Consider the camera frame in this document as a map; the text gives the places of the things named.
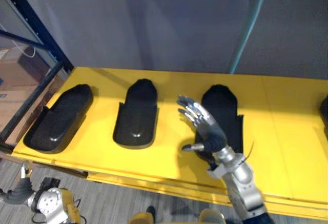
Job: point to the brown cardboard box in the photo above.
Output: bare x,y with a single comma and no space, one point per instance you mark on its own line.
20,67
14,106

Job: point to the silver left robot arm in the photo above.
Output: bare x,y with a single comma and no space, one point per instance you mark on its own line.
51,203

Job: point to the black plastic housing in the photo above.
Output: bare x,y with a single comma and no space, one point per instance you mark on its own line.
137,116
59,121
225,106
324,115

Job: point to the dark blue shelf frame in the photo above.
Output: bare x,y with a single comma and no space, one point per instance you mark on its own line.
38,26

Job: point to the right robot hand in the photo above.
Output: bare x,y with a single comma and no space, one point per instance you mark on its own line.
208,131

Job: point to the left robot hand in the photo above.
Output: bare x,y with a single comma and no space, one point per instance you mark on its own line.
21,193

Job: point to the yellow shelf board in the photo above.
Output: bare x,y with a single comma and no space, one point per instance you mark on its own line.
174,162

